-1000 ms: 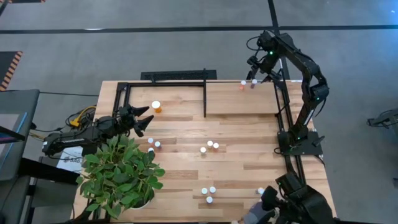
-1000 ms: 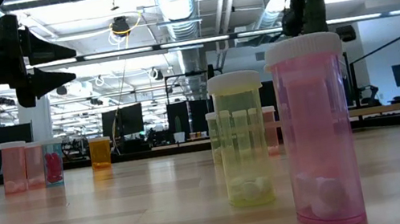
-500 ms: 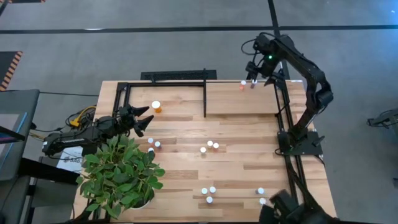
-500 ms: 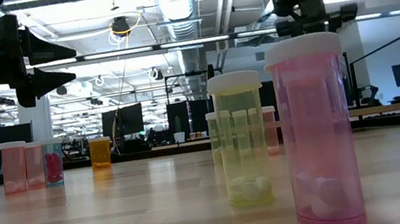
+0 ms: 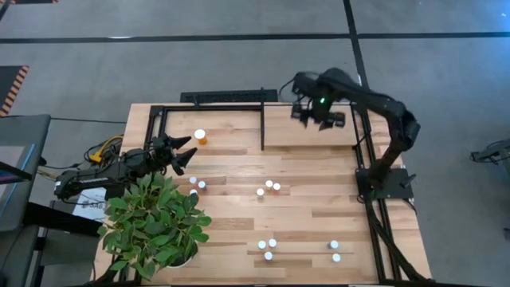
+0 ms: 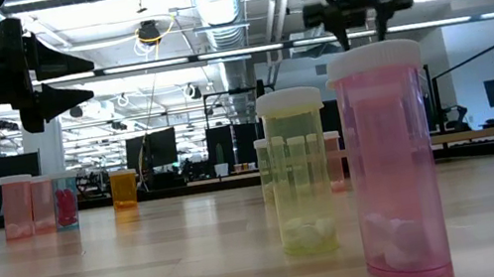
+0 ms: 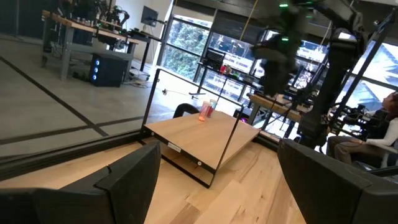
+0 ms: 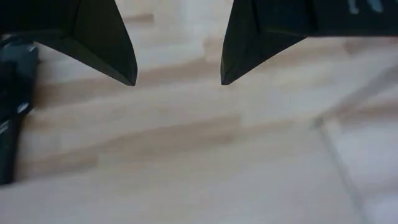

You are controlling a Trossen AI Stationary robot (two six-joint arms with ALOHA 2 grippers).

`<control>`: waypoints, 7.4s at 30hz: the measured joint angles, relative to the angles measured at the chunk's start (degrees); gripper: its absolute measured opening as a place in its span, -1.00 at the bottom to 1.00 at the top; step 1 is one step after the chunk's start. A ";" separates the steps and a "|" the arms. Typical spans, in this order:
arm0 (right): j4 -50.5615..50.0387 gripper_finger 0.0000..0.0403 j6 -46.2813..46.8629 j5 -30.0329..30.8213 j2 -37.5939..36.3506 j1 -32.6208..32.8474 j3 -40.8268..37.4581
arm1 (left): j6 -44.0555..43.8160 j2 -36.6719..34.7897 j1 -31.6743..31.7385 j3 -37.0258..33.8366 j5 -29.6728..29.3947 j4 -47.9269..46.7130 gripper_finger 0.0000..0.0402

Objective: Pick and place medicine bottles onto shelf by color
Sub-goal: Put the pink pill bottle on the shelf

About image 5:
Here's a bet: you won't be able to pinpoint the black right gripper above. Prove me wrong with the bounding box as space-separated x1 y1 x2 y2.
290 101 347 132

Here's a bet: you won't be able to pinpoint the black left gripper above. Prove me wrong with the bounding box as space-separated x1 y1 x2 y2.
145 133 199 177

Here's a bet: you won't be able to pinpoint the green leafy plant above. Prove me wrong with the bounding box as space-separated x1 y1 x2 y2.
96 171 213 282

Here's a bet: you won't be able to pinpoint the white printed sheet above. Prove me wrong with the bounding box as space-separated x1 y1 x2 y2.
73 186 109 222

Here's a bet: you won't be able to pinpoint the white plant pot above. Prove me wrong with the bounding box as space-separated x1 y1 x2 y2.
165 254 194 270

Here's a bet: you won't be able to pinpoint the black long table rails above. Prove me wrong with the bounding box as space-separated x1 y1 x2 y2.
350 102 434 285

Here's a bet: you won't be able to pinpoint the grey desk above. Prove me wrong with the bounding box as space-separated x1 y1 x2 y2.
0 114 52 234

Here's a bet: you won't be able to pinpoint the black orange striped mat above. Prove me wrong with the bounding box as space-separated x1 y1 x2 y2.
0 65 30 117

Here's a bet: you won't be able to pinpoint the black floor stand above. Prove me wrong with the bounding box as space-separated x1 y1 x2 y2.
469 137 510 165

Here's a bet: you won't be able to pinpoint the black rectangular table frame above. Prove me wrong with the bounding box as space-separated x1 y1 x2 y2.
143 104 265 155

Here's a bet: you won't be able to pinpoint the yellow cable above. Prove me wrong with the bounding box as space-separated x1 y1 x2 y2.
88 134 124 163

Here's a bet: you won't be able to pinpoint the thin black floor cable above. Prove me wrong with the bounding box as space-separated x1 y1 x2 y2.
49 116 128 124

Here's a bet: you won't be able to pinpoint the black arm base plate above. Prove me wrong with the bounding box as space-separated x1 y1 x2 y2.
355 167 418 201

